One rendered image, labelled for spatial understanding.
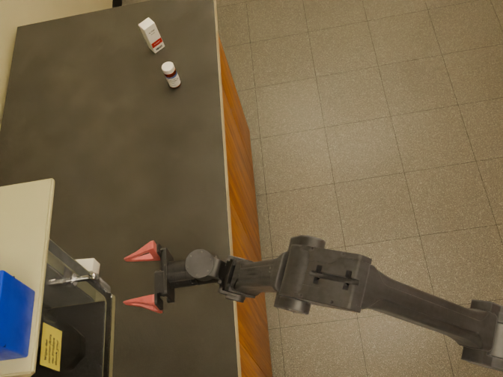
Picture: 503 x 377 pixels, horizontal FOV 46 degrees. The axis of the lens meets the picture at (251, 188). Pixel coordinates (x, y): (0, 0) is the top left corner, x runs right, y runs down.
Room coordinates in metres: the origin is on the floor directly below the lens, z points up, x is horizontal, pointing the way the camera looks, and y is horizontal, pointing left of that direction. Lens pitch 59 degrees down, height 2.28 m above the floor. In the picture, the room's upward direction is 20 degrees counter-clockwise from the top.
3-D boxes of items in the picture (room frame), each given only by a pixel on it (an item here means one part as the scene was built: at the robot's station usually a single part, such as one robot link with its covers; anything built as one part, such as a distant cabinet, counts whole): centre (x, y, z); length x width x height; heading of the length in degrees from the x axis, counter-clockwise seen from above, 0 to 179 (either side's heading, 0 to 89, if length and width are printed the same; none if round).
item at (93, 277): (0.58, 0.39, 1.17); 0.05 x 0.03 x 0.10; 77
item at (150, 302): (0.52, 0.28, 1.16); 0.09 x 0.07 x 0.07; 77
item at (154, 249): (0.58, 0.27, 1.16); 0.09 x 0.07 x 0.07; 77
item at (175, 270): (0.54, 0.20, 1.16); 0.10 x 0.07 x 0.07; 167
